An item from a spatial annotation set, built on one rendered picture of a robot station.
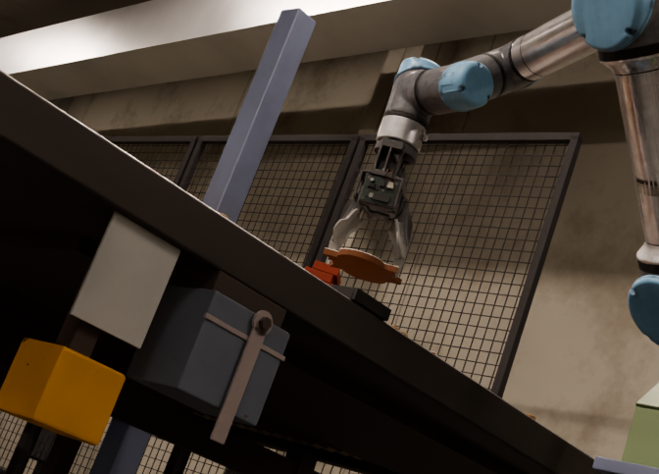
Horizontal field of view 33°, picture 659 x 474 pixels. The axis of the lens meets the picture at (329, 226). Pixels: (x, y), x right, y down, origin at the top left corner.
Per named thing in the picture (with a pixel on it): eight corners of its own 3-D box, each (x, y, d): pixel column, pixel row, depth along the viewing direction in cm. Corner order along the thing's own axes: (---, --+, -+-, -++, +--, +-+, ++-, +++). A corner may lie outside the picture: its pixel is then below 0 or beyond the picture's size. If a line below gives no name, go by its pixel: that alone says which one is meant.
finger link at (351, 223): (311, 239, 179) (350, 197, 180) (317, 249, 184) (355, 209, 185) (325, 252, 178) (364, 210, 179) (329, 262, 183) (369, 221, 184)
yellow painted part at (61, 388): (99, 447, 117) (183, 243, 124) (30, 419, 112) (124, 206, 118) (57, 434, 123) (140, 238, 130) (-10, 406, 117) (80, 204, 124)
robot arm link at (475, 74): (503, 47, 178) (457, 58, 187) (453, 65, 172) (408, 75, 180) (516, 96, 179) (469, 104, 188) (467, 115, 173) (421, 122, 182)
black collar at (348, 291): (387, 321, 151) (391, 309, 152) (354, 299, 146) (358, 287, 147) (346, 315, 157) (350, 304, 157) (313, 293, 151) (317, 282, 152)
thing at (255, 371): (254, 458, 132) (307, 316, 137) (171, 420, 122) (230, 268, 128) (193, 441, 139) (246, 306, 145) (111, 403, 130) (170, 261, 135)
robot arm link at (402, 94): (424, 50, 183) (391, 58, 189) (404, 111, 180) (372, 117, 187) (458, 72, 187) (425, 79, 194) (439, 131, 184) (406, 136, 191)
